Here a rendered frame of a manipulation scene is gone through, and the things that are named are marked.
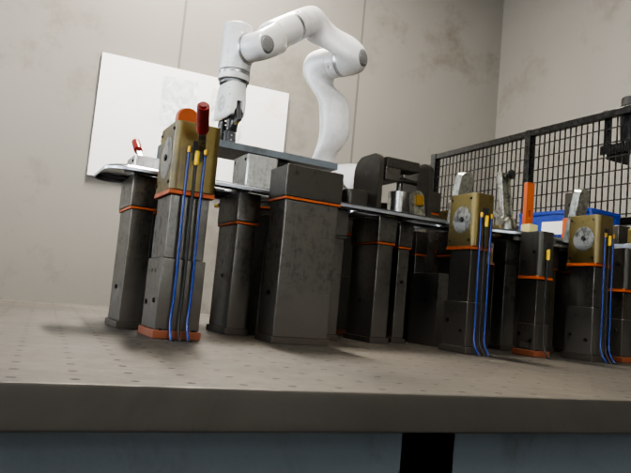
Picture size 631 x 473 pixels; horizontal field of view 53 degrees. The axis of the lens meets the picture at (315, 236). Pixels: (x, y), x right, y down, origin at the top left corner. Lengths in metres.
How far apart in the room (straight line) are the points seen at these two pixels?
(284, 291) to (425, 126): 3.55
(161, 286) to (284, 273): 0.23
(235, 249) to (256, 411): 0.72
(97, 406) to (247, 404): 0.13
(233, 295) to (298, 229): 0.21
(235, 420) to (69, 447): 0.14
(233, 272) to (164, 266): 0.26
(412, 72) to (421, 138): 0.47
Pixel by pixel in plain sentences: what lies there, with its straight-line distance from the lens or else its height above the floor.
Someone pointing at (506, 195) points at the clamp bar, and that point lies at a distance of 1.99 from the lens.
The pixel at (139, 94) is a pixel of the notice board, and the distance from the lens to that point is 3.93.
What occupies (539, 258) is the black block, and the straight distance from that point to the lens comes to 1.55.
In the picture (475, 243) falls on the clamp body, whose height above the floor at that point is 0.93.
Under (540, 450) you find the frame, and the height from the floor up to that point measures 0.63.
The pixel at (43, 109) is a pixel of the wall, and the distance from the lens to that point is 3.89.
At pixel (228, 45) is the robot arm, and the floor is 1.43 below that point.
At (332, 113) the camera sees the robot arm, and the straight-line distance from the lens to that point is 2.07.
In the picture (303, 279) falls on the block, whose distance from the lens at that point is 1.18.
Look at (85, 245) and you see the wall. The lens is 3.79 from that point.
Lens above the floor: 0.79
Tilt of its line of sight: 6 degrees up
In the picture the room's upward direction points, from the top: 5 degrees clockwise
